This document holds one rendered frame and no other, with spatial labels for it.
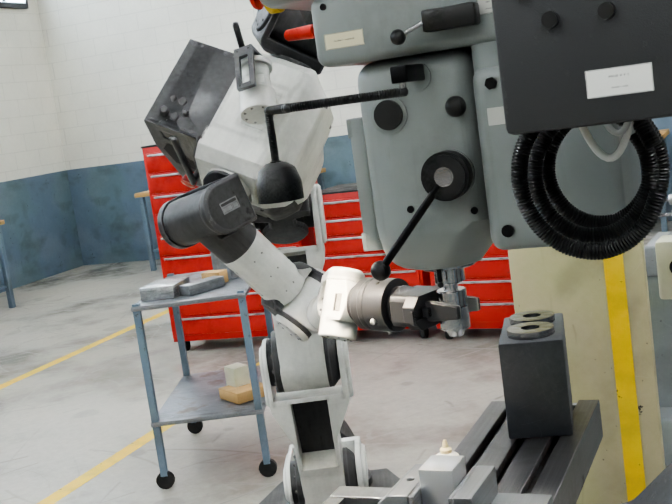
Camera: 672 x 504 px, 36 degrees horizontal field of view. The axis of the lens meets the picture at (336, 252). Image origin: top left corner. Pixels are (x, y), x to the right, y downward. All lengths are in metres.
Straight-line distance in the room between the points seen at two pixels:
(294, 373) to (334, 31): 1.01
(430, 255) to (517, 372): 0.50
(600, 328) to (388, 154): 1.96
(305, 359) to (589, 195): 1.04
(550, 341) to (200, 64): 0.85
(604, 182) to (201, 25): 10.76
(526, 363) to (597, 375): 1.47
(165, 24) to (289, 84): 10.32
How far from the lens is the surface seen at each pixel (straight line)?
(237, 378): 4.77
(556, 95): 1.18
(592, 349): 3.41
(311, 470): 2.47
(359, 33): 1.50
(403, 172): 1.52
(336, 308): 1.74
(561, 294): 3.38
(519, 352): 1.97
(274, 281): 1.97
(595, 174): 1.43
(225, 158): 1.94
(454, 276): 1.60
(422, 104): 1.50
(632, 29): 1.16
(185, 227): 1.92
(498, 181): 1.46
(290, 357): 2.31
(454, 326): 1.62
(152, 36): 12.39
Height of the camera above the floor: 1.58
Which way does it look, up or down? 8 degrees down
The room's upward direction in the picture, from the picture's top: 8 degrees counter-clockwise
